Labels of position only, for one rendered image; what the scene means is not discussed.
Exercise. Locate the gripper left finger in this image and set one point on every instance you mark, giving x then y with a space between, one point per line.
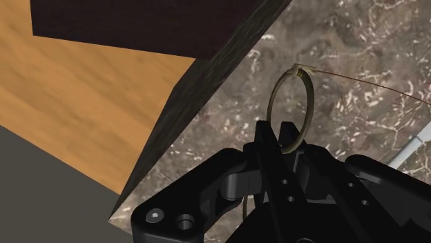
188 198

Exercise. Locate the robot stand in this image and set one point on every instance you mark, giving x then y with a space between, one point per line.
134 23

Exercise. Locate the dark wooden marble top table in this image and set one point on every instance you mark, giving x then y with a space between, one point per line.
353 40

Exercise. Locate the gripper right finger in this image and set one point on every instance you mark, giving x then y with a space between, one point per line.
380 188

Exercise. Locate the white grey bar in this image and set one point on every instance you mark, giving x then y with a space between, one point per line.
409 148

